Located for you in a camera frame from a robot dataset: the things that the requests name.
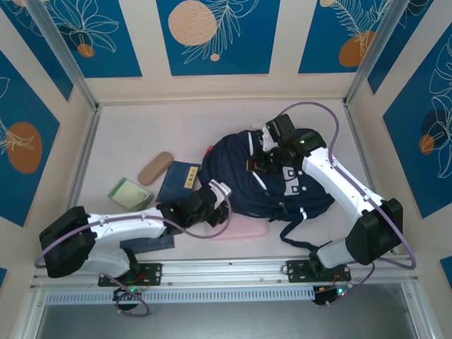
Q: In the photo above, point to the navy student backpack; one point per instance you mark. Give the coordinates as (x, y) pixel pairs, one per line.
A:
(229, 169)

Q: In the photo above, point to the pink pencil case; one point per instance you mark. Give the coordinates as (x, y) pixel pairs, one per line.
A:
(247, 229)

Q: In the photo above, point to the navy book narrow yellow label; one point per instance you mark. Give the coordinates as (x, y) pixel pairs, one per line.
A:
(176, 182)

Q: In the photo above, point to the navy book wide yellow label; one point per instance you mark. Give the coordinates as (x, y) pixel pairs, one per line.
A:
(155, 243)

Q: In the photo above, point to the tan glasses case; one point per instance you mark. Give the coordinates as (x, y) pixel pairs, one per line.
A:
(154, 169)

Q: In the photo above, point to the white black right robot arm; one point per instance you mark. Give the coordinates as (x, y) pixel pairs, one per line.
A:
(339, 180)

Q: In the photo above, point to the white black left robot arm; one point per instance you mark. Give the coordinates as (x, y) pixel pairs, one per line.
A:
(120, 222)

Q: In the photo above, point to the aluminium table edge bar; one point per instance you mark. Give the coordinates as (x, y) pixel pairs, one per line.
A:
(84, 159)
(367, 166)

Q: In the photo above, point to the green notebook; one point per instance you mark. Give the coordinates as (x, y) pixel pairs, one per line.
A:
(129, 194)

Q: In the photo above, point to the black control board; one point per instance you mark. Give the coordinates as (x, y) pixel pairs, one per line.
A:
(332, 295)
(127, 296)

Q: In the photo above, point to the aluminium mounting rail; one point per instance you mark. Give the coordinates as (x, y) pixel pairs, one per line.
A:
(226, 270)

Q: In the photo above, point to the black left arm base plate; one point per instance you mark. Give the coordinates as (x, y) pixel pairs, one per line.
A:
(152, 273)

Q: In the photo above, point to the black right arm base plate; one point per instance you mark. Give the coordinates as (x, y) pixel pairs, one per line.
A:
(296, 270)

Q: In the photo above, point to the blue floral wall panel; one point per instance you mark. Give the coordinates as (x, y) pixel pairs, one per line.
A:
(233, 53)
(116, 53)
(413, 39)
(31, 106)
(35, 46)
(325, 42)
(416, 141)

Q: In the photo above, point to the aluminium frame post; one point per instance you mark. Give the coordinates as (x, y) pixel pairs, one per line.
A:
(63, 56)
(372, 53)

